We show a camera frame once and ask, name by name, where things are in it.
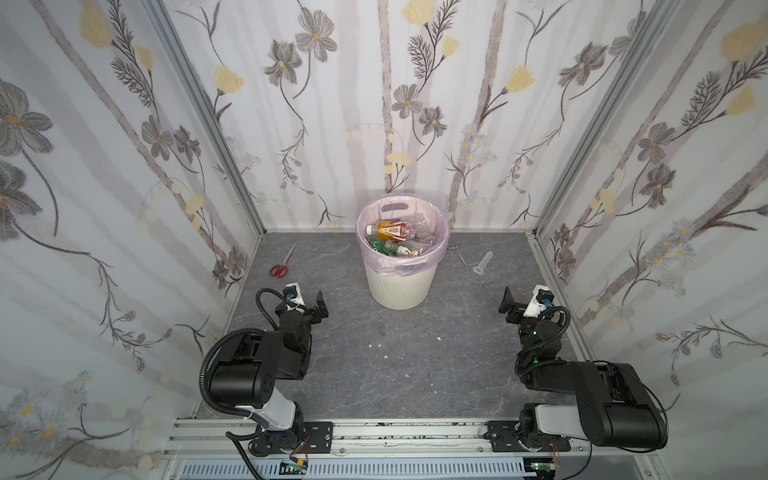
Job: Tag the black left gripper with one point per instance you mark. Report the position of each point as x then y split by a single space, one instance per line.
309 315

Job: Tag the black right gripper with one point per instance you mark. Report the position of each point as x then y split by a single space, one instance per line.
520 314

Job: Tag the clear square bottle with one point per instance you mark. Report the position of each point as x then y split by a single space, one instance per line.
406 249

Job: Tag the orange drink bottle red label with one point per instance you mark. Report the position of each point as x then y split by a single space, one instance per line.
389 230

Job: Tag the green bottle yellow cap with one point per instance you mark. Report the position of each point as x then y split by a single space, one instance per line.
380 246

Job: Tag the clear bottle blue label front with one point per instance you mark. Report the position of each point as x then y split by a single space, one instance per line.
421 232

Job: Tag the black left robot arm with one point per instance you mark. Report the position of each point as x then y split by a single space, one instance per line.
238 377

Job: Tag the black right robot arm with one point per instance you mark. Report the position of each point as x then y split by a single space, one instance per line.
612 408

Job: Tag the white ribbed waste bin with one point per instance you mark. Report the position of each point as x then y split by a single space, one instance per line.
400 286

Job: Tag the pink plastic bin liner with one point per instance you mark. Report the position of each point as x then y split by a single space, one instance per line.
406 207

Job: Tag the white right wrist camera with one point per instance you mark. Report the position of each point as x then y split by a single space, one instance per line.
542 298

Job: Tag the red handled scissors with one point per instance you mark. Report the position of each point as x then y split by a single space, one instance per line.
280 270

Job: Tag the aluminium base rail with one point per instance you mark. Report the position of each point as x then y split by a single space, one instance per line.
447 448

